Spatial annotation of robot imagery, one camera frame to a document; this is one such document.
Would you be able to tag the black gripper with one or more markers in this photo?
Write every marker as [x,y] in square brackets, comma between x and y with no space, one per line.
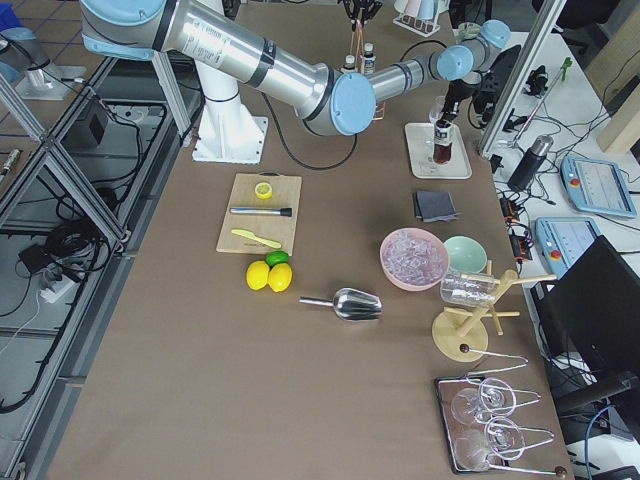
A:
[457,94]
[360,6]

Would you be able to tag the copper wire bottle basket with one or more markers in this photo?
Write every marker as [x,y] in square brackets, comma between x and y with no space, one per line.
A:
[357,42]

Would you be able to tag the tea bottle white cap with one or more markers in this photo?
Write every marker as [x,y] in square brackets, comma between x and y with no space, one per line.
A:
[442,141]

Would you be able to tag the tea bottle at edge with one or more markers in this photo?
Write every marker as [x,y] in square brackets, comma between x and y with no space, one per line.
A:
[368,62]

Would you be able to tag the tea bottle in basket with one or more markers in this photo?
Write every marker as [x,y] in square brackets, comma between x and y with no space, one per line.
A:
[349,65]

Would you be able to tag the clear wine glass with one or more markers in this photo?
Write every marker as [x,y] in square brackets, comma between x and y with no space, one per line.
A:
[436,110]

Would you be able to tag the black thermos bottle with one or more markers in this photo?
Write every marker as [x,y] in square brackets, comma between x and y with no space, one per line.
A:
[532,160]

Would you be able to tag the grey folded cloth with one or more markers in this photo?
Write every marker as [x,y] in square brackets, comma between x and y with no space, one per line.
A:
[434,206]

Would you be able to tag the green empty bowl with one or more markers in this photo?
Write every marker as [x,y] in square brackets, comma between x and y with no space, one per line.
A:
[466,254]

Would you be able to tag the blue teach pendant far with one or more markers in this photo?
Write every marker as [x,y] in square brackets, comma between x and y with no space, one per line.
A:
[597,187]

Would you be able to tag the blue teach pendant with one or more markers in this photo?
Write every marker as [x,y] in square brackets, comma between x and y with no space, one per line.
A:
[562,240]
[597,187]

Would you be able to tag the pink bowl of ice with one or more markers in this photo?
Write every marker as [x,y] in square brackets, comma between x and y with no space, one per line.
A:
[413,259]

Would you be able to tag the blue teach pendant near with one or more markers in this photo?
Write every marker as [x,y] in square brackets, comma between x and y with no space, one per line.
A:
[562,240]

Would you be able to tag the clear glass jar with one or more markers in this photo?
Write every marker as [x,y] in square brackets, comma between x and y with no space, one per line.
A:
[468,289]

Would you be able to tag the half lemon slice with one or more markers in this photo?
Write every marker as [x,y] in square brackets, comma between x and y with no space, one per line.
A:
[263,190]

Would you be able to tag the steel muddler black tip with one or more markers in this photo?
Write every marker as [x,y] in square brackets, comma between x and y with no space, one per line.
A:
[254,211]

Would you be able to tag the bamboo cutting board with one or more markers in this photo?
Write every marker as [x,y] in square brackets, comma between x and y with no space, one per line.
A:
[286,193]

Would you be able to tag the steel ice scoop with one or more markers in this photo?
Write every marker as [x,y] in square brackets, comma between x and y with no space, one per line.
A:
[350,304]

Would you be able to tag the yellow plastic knife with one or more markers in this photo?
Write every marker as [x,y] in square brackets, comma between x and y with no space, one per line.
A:
[252,236]

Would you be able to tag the wooden cup tree stand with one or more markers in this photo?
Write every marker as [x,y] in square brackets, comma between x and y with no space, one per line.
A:
[458,331]

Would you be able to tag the green lime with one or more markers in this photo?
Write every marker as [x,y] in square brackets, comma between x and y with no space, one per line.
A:
[276,257]

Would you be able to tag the yellow lemon lower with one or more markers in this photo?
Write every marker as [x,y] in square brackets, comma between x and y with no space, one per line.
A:
[280,277]

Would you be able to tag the yellow lemon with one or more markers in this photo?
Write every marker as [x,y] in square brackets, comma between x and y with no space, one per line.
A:
[280,277]
[257,275]

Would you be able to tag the black monitor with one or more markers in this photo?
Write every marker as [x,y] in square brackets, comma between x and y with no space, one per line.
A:
[593,309]

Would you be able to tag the yellow lemon upper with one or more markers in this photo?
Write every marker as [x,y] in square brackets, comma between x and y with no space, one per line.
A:
[257,275]

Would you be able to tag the black tray with glasses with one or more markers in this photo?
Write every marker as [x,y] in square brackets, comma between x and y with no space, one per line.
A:
[481,434]

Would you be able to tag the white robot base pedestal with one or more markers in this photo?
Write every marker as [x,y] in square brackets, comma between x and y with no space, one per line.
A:
[227,132]

